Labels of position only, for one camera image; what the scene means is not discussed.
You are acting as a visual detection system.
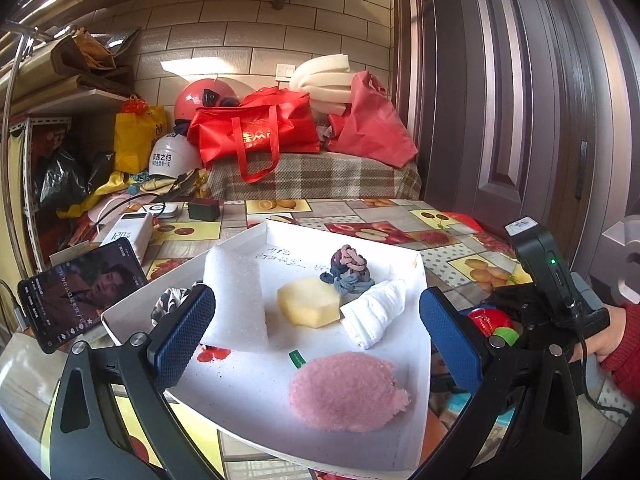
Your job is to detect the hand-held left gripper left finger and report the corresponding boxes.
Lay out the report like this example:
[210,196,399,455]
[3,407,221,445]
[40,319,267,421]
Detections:
[47,284,217,480]

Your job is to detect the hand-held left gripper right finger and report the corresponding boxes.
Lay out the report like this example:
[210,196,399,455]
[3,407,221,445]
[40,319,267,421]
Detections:
[415,287,583,480]

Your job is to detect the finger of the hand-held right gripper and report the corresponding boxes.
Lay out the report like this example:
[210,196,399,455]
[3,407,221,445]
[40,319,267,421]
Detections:
[480,284,538,313]

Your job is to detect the black white patterned scrunchie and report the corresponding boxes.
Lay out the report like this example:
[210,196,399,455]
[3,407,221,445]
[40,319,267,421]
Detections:
[149,286,201,326]

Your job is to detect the white foam block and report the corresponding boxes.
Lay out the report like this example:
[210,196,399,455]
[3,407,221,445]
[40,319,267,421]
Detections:
[201,244,271,352]

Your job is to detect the white cloth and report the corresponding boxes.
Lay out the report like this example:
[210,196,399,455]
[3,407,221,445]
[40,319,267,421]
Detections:
[340,279,408,351]

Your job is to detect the white foam tray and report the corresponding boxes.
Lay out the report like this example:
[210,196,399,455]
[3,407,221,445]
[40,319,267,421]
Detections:
[100,219,433,473]

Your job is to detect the pink fluffy pad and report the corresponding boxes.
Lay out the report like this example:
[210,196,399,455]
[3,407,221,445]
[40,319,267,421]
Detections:
[287,352,415,433]

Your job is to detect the yellow sponge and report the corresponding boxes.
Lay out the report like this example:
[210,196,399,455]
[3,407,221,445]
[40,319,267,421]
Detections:
[276,277,341,331]

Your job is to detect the braided pink grey scrunchie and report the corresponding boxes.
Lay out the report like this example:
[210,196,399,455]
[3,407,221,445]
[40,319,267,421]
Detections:
[320,244,373,306]

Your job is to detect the person's right forearm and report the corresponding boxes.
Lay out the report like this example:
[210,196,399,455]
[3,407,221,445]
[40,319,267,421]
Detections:
[597,305,640,403]

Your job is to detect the person's right hand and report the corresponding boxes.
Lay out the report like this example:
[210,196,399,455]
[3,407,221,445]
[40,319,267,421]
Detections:
[582,305,626,363]

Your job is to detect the fruit print tablecloth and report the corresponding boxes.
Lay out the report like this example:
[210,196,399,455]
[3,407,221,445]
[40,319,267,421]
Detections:
[50,197,541,480]

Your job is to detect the light grey object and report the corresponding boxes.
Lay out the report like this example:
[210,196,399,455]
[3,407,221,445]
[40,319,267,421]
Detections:
[600,215,640,306]

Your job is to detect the black smartphone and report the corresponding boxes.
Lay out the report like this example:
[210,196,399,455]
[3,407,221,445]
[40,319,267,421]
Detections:
[17,237,149,355]

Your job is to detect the white power bank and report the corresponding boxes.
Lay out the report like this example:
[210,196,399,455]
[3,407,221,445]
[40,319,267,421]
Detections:
[100,211,153,263]

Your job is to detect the black power adapter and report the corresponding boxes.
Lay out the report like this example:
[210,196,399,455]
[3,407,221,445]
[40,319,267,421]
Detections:
[187,199,220,221]

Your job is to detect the white charging pad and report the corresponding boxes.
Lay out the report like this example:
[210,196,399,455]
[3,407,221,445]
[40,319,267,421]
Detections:
[127,202,180,220]

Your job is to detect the dark brown door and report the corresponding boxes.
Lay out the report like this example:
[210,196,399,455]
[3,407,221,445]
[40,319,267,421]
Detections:
[395,0,640,311]

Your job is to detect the yellow cloth pile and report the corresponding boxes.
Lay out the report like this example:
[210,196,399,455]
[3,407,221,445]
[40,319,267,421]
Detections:
[57,170,211,218]

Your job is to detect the white helmet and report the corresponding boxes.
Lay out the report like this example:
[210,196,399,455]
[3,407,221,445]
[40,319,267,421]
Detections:
[150,132,203,178]

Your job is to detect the black plastic bag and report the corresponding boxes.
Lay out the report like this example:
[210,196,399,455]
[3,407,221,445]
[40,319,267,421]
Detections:
[40,147,116,206]

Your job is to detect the yellow shopping bag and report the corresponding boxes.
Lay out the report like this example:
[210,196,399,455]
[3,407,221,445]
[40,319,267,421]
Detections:
[114,105,168,173]

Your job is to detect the plaid blanket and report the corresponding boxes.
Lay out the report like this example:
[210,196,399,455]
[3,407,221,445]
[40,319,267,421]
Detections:
[206,152,422,202]

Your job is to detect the red nonwoven bag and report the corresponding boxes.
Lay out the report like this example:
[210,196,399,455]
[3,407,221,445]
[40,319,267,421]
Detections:
[327,71,418,167]

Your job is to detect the red tote bag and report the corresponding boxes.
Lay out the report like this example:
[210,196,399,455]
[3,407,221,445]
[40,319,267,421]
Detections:
[186,86,321,183]

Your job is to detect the red helmet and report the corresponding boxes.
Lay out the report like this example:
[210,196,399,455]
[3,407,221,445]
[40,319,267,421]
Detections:
[174,79,241,123]

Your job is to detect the white angle steel shelf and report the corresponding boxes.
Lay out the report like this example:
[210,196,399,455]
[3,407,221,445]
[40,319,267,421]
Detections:
[0,85,126,271]

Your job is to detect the cream foam sheets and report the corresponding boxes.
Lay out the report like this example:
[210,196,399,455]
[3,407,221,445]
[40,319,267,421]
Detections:
[290,54,353,116]

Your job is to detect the brown cardboard pieces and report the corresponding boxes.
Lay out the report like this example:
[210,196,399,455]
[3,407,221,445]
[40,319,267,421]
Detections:
[50,25,141,91]

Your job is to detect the chrome metal rack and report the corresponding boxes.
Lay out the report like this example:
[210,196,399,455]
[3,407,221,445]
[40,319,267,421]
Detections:
[0,19,66,151]

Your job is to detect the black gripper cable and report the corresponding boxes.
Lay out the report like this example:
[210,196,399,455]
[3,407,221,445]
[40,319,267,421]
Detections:
[575,330,633,418]

